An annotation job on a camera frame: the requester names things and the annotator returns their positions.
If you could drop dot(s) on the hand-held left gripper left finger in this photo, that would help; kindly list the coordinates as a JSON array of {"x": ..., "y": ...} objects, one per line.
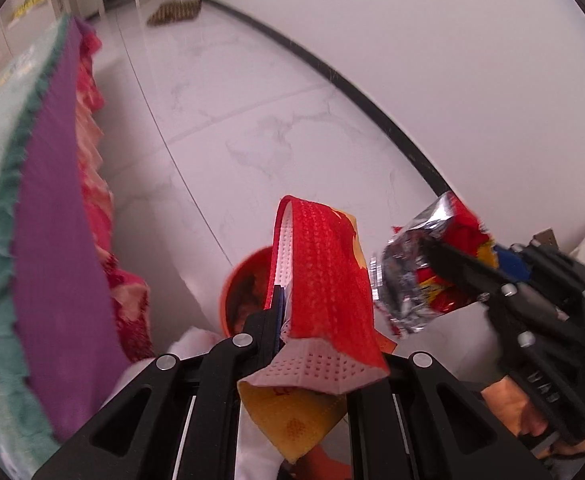
[{"x": 276, "y": 305}]

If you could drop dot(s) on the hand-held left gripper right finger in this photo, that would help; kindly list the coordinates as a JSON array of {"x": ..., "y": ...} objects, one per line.
[{"x": 402, "y": 375}]

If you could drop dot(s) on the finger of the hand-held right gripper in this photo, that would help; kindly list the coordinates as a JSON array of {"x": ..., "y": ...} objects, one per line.
[
  {"x": 467, "y": 272},
  {"x": 512, "y": 262}
]

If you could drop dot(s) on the orange round trash bin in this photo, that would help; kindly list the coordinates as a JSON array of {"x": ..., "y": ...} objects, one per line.
[{"x": 245, "y": 285}]

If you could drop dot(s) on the red foil snack packet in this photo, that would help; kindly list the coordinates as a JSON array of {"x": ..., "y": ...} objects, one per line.
[{"x": 407, "y": 280}]

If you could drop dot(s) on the red snack wrapper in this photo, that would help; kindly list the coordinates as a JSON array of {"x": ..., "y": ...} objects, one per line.
[{"x": 332, "y": 280}]

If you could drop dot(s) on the person's right hand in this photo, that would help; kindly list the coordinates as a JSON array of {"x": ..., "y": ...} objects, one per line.
[{"x": 514, "y": 405}]

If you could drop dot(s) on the red patterned bed skirt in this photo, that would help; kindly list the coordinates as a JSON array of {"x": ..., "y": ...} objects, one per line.
[{"x": 132, "y": 305}]

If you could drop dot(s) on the purple bed sheet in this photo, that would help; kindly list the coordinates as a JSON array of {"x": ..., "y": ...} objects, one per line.
[{"x": 57, "y": 235}]

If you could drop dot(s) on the brown door mat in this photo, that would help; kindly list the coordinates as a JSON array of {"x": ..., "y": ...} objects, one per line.
[{"x": 172, "y": 14}]

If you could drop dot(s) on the yellow toy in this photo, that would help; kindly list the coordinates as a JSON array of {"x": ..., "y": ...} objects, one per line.
[{"x": 27, "y": 4}]

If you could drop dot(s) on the wall socket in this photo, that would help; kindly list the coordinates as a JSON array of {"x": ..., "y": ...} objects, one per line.
[{"x": 544, "y": 238}]

